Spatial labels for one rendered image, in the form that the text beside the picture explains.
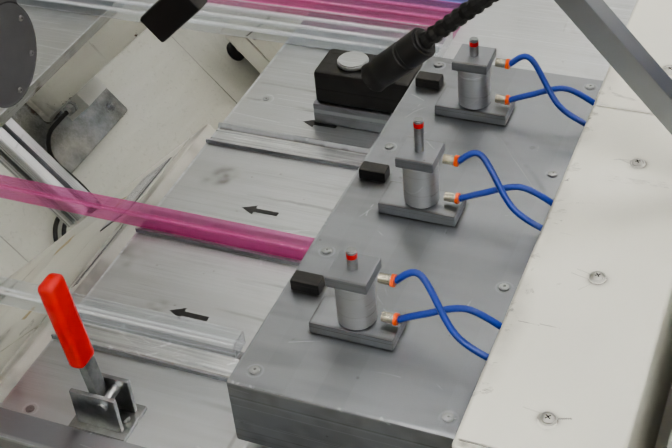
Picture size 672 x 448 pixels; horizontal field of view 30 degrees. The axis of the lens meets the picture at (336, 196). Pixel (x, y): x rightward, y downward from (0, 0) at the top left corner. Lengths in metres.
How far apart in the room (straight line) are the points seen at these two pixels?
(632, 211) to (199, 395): 0.28
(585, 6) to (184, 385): 0.32
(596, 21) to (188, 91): 1.74
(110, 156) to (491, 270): 1.54
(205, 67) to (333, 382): 1.81
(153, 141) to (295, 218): 1.42
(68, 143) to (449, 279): 1.50
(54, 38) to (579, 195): 0.54
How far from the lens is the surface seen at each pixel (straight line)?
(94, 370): 0.74
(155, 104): 2.33
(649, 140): 0.81
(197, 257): 0.86
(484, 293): 0.72
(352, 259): 0.67
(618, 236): 0.73
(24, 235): 2.07
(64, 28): 1.15
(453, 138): 0.84
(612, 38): 0.71
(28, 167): 1.72
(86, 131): 2.21
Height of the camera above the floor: 1.68
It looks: 42 degrees down
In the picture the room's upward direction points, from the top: 58 degrees clockwise
